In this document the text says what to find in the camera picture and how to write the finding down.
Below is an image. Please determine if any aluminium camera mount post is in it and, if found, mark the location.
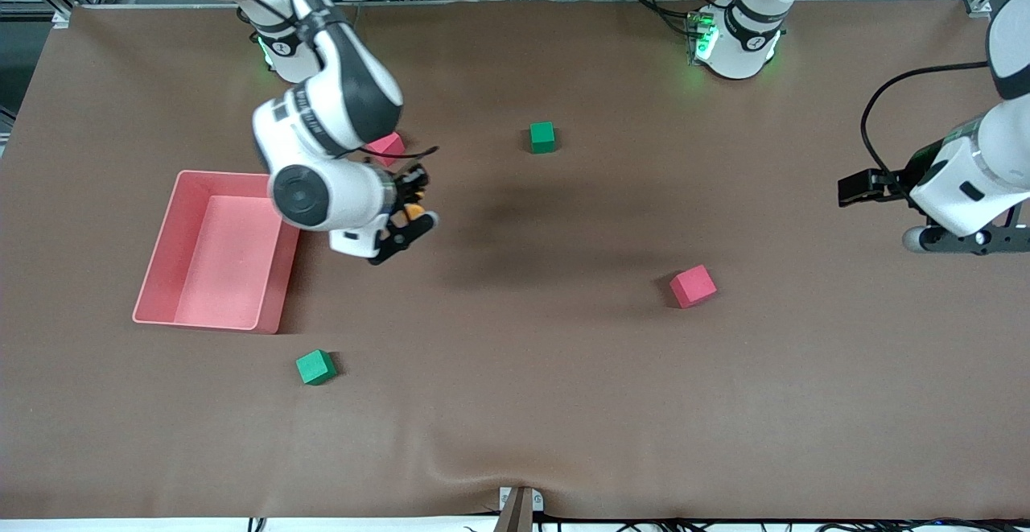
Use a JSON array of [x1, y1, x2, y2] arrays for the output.
[[497, 485, 545, 532]]

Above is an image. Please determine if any brown table mat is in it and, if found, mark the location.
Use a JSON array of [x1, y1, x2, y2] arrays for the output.
[[0, 0, 1030, 521]]

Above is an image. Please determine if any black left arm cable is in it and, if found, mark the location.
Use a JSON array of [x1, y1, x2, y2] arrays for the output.
[[859, 61, 991, 183]]

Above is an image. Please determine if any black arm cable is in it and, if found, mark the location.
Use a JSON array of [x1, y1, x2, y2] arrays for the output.
[[859, 61, 991, 183], [177, 0, 440, 164]]

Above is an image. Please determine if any pink foam cube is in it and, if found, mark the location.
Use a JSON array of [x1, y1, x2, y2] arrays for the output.
[[366, 131, 406, 167], [669, 265, 718, 309]]

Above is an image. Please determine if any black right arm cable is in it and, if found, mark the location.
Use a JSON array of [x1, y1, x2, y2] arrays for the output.
[[177, 0, 440, 164]]

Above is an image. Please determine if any pink plastic bin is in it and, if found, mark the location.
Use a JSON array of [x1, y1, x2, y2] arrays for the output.
[[132, 170, 303, 335]]

